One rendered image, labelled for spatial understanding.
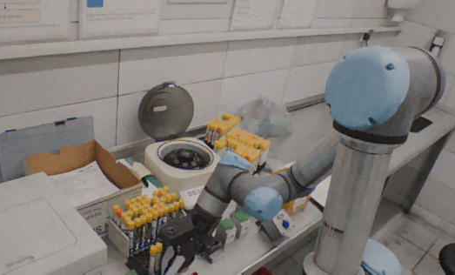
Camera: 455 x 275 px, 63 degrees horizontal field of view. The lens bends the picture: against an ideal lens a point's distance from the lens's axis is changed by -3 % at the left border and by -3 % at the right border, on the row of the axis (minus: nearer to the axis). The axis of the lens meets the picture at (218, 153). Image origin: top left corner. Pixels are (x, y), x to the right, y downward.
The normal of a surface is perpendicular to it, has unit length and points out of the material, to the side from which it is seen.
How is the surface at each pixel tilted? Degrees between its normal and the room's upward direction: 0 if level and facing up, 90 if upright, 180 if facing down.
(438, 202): 90
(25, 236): 0
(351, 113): 82
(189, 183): 90
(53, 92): 90
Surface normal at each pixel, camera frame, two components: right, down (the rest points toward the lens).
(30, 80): 0.69, 0.46
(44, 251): 0.17, -0.85
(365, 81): -0.77, 0.05
